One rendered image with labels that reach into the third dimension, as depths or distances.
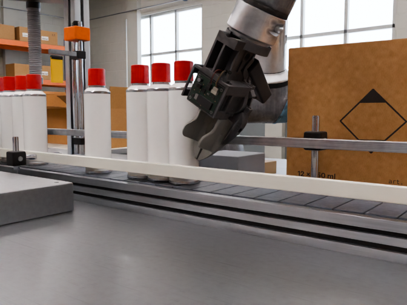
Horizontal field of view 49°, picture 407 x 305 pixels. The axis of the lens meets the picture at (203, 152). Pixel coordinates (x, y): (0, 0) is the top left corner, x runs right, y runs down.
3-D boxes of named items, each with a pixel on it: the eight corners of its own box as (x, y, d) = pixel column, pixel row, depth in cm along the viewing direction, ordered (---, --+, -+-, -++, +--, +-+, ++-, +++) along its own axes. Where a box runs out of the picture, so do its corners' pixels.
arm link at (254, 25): (256, 3, 68) (298, 25, 64) (243, 32, 69) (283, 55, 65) (228, -7, 62) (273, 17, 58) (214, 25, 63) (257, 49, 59)
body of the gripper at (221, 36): (177, 97, 67) (209, 21, 62) (211, 98, 74) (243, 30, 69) (213, 124, 63) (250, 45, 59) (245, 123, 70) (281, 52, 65)
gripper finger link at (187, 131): (166, 150, 71) (188, 100, 68) (189, 148, 76) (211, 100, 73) (178, 161, 70) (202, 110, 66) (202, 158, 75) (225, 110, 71)
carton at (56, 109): (23, 143, 314) (22, 90, 310) (86, 140, 355) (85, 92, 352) (61, 146, 286) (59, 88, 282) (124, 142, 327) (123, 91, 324)
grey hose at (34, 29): (25, 83, 118) (23, 2, 116) (38, 84, 121) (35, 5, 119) (33, 83, 116) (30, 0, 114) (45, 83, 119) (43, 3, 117)
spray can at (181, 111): (162, 183, 76) (161, 60, 74) (182, 179, 80) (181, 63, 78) (185, 186, 73) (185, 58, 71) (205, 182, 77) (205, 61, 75)
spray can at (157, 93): (141, 180, 79) (139, 63, 77) (161, 177, 83) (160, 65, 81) (163, 183, 76) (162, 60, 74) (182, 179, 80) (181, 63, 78)
